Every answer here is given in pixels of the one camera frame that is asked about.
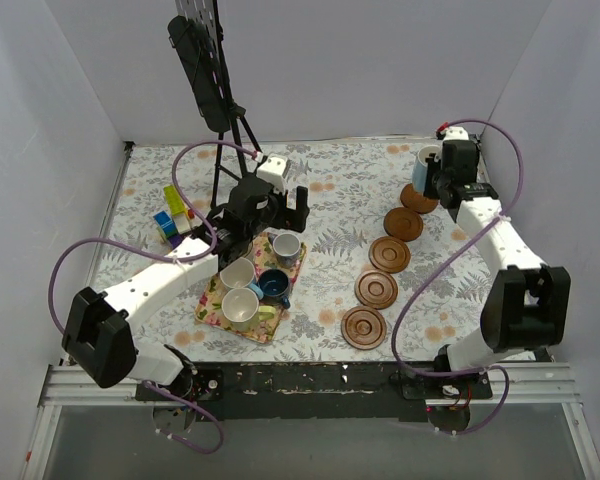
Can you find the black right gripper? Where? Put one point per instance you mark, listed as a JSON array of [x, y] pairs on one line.
[[440, 163]]

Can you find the white mug blue handle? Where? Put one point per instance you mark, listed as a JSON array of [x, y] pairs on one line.
[[241, 274]]

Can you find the small grey patterned cup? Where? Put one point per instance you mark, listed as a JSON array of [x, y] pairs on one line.
[[287, 249]]

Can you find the floral serving tray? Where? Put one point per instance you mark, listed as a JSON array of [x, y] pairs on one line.
[[208, 310]]

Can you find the floral table cloth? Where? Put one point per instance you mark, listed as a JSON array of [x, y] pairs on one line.
[[352, 185]]

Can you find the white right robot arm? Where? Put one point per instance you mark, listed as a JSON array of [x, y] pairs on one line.
[[526, 306]]

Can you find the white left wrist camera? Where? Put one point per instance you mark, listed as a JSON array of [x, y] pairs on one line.
[[274, 169]]

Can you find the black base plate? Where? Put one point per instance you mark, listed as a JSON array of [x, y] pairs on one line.
[[321, 390]]

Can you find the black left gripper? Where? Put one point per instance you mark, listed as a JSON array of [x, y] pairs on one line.
[[284, 209]]

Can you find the white mug green handle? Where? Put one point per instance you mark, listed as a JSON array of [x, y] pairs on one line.
[[243, 310]]

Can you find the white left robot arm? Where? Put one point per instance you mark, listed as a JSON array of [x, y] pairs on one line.
[[101, 329]]

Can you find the brown wooden coaster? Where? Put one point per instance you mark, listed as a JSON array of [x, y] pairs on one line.
[[363, 328], [403, 223], [376, 289], [389, 254], [417, 202]]

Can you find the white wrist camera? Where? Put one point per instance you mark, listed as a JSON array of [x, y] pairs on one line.
[[274, 169], [449, 133]]

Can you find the colourful toy blocks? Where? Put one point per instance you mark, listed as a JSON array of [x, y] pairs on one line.
[[176, 223]]

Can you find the white mug light blue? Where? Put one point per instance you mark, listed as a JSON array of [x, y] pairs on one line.
[[419, 172]]

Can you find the dark blue mug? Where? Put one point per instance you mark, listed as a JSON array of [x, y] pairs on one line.
[[275, 285]]

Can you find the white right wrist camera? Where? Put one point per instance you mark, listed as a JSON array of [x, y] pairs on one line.
[[449, 133]]

